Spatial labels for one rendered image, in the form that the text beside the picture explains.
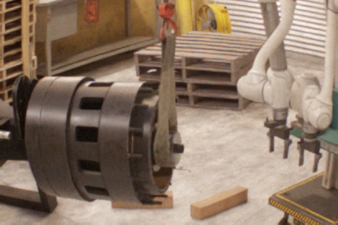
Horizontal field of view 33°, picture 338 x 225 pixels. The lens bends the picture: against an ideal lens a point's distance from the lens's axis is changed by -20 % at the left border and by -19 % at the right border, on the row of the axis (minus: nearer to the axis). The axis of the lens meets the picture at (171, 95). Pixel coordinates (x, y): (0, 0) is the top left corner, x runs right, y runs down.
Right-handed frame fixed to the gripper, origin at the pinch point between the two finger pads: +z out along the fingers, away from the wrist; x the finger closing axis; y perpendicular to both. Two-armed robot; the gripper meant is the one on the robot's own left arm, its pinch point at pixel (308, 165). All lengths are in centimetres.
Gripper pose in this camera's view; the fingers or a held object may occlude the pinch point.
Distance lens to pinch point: 282.9
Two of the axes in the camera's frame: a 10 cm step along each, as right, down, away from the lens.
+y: -8.9, 1.6, -4.3
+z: 0.5, 9.6, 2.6
